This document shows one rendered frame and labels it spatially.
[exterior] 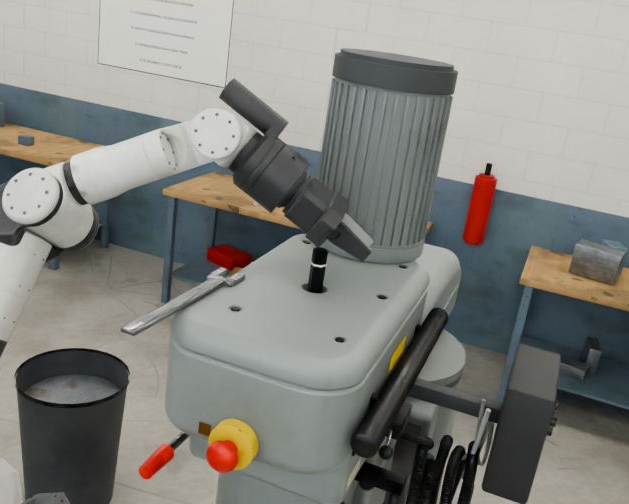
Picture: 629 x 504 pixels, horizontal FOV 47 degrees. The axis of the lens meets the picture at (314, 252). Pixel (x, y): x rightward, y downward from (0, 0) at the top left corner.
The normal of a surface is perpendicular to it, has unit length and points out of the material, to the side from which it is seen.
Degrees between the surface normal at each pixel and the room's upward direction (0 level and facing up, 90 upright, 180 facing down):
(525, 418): 90
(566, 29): 90
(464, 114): 90
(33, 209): 55
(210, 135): 81
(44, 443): 94
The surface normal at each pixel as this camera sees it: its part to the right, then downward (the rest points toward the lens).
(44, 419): -0.26, 0.35
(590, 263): -0.54, 0.21
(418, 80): 0.26, 0.36
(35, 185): -0.17, -0.31
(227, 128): -0.02, 0.17
